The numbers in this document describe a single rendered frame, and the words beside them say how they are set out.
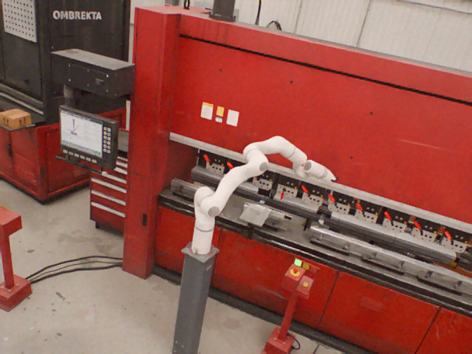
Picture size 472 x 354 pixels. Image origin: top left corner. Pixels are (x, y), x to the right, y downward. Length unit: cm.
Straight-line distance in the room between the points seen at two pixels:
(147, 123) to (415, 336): 257
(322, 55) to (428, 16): 417
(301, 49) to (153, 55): 101
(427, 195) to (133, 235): 236
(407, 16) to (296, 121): 421
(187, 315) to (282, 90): 167
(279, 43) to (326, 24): 439
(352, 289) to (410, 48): 442
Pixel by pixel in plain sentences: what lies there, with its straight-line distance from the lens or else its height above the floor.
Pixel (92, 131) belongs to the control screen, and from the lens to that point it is 293.
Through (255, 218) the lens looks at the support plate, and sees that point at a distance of 305.
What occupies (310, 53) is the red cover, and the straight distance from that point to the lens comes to 274.
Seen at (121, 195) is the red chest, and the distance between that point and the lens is 401.
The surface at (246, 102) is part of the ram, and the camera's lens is 293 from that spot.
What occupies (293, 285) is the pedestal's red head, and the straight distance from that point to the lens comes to 297.
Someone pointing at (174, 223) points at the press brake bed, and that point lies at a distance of 347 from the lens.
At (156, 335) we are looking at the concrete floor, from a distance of 343.
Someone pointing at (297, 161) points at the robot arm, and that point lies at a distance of 250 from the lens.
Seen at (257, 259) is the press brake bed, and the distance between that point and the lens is 331.
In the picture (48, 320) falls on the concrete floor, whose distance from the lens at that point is 359.
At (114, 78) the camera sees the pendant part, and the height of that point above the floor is 189.
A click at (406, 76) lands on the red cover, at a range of 272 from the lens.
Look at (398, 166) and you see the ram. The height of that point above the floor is 165.
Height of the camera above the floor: 260
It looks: 27 degrees down
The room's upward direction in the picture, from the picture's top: 11 degrees clockwise
